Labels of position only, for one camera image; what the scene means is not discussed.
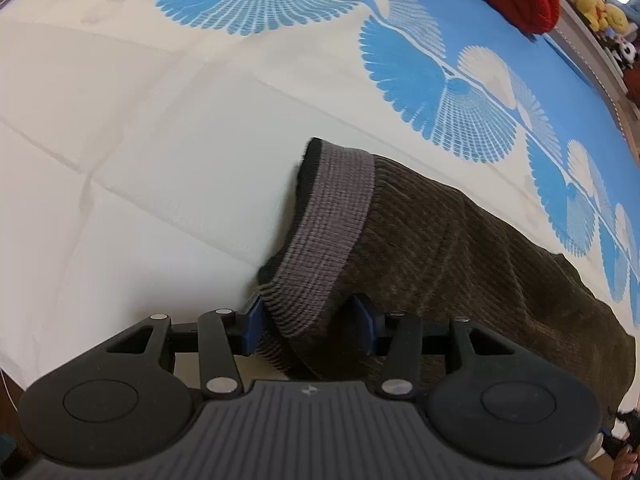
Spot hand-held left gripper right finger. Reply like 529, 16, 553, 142
350, 294, 513, 398

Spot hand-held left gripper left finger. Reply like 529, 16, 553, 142
102, 296, 263, 396

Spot brown corduroy pants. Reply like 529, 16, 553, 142
257, 137, 637, 411

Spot blue leaf printed bed sheet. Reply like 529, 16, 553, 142
0, 0, 640, 461

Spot panda plush toy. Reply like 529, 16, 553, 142
607, 40, 639, 69

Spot yellow smiley plush toy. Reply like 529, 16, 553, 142
595, 4, 630, 36

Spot wooden bed frame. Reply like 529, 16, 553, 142
616, 102, 640, 163

